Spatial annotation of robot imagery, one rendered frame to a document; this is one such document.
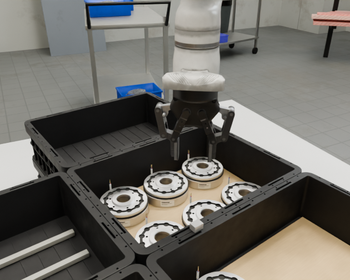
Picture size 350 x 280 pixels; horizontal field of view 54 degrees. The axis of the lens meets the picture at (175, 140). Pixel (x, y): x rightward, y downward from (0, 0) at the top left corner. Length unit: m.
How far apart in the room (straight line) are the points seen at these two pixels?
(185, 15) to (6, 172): 0.89
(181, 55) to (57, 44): 5.24
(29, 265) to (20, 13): 5.70
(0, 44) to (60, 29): 1.08
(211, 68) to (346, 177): 0.79
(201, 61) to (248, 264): 0.37
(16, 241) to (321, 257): 0.58
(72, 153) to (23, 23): 5.33
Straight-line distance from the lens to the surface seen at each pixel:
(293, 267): 0.69
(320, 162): 1.28
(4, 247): 0.76
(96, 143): 1.05
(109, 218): 0.60
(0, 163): 1.31
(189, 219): 0.70
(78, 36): 5.79
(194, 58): 0.53
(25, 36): 6.30
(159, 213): 0.76
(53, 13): 5.73
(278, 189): 0.69
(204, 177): 0.82
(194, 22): 0.52
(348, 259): 0.74
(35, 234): 0.77
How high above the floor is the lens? 1.31
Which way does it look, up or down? 28 degrees down
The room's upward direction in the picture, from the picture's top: straight up
